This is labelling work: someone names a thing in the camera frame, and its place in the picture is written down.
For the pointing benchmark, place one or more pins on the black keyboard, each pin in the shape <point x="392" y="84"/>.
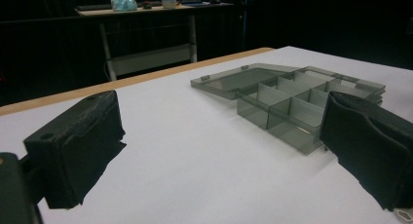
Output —
<point x="94" y="7"/>

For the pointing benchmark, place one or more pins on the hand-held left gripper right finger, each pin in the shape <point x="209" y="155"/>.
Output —
<point x="373" y="146"/>

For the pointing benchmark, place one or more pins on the black computer mouse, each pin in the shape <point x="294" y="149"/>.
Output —
<point x="147" y="5"/>

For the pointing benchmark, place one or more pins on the wooden desk with white legs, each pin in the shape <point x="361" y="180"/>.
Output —
<point x="152" y="35"/>

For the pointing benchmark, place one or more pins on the light blue tissue pack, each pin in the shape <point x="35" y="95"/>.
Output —
<point x="123" y="3"/>

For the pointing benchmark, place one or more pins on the blue metal stand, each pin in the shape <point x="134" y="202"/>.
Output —
<point x="245" y="16"/>

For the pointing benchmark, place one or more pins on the clear grey compartment organizer box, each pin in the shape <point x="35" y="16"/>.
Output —
<point x="285" y="100"/>

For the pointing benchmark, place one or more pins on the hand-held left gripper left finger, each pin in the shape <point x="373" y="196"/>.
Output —
<point x="73" y="146"/>

